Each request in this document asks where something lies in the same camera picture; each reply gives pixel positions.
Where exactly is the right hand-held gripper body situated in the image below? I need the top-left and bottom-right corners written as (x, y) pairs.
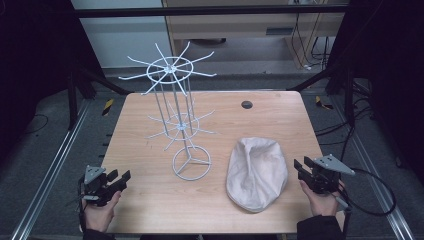
top-left (301, 153), bottom-right (356, 195)

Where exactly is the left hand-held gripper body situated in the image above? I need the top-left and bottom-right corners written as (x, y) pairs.
top-left (78, 164), bottom-right (122, 208)

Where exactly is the beige cap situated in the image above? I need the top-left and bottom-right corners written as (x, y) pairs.
top-left (225, 136), bottom-right (289, 214)

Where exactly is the white wire rack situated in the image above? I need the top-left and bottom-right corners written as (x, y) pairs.
top-left (118, 41), bottom-right (218, 182)

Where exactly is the person's right hand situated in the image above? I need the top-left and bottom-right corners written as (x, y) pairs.
top-left (299, 179), bottom-right (346, 218)

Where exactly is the person's left hand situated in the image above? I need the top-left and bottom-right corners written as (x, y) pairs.
top-left (81, 190), bottom-right (122, 233)

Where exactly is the aluminium rail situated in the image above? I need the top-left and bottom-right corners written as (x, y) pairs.
top-left (9, 99), bottom-right (92, 240)
top-left (328, 96), bottom-right (416, 240)

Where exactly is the black cable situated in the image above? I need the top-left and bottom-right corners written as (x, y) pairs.
top-left (337, 167), bottom-right (398, 218)

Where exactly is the black cables bundle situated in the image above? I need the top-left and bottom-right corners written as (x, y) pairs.
top-left (313, 78), bottom-right (378, 161)

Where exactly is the yellow-handled tool right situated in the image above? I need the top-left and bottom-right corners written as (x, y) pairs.
top-left (315, 95), bottom-right (334, 111)

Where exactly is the yellow-handled tool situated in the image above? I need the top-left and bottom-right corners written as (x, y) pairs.
top-left (315, 95), bottom-right (334, 111)
top-left (101, 98), bottom-right (115, 117)

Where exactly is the yellow-handled tool left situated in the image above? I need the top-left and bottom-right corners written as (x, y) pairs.
top-left (101, 98), bottom-right (115, 117)

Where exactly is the black metal frame bar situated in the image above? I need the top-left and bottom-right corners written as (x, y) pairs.
top-left (71, 4), bottom-right (349, 19)

